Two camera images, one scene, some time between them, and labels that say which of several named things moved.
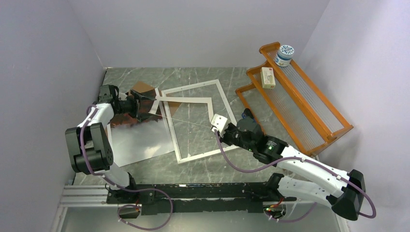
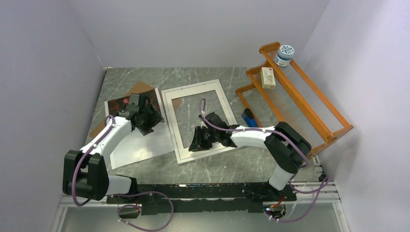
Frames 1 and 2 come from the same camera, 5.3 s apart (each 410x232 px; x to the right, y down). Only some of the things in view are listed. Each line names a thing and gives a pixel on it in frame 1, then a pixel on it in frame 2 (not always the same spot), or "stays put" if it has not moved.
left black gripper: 139,116 to 154,119
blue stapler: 247,112 stays put
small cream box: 267,78 stays put
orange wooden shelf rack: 285,105 stays put
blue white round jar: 285,55 stays put
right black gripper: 223,138 to 197,144
